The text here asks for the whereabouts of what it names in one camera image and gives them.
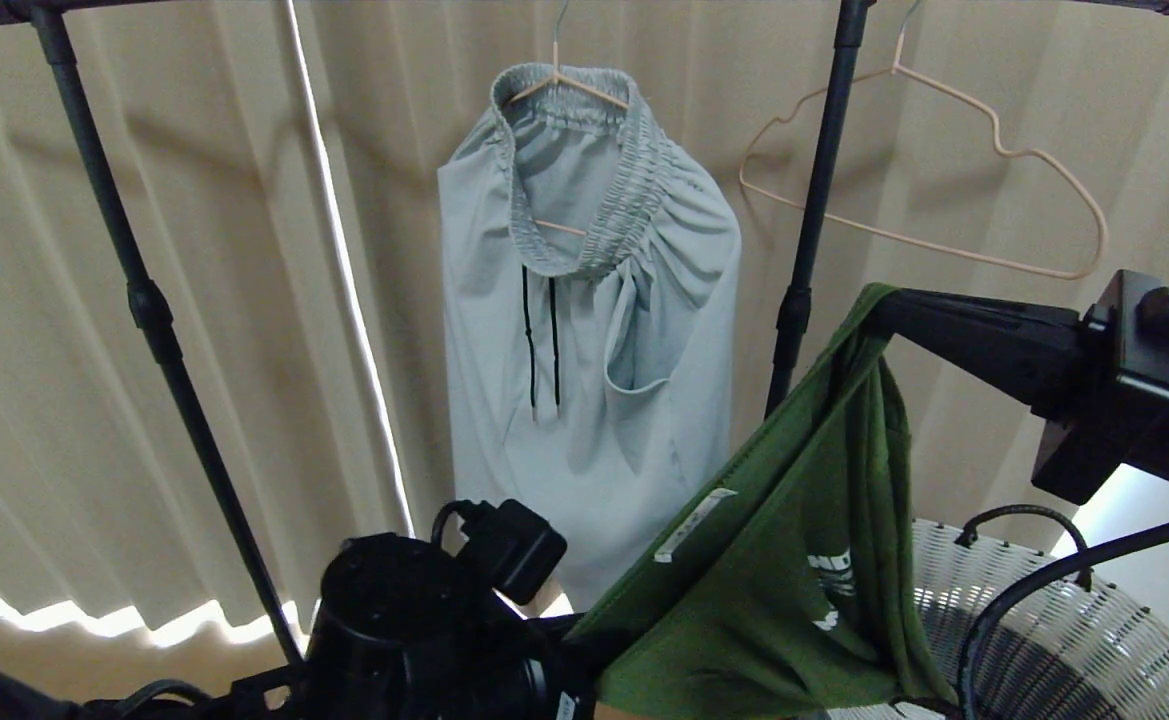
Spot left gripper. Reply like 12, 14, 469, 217
534, 612, 635, 720

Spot white laundry basket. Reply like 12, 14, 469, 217
824, 505, 1169, 720

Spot black cable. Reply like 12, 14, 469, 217
956, 505, 1169, 720

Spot green garment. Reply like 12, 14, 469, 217
564, 283, 960, 720

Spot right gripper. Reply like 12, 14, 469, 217
1031, 268, 1169, 506

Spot black clothes rack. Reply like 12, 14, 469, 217
0, 0, 1169, 669

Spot pink clothes hanger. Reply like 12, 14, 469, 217
502, 0, 635, 239
739, 0, 1110, 281

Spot pale grey shorts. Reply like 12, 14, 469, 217
437, 62, 743, 611

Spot beige curtain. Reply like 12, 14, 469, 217
0, 0, 1169, 641

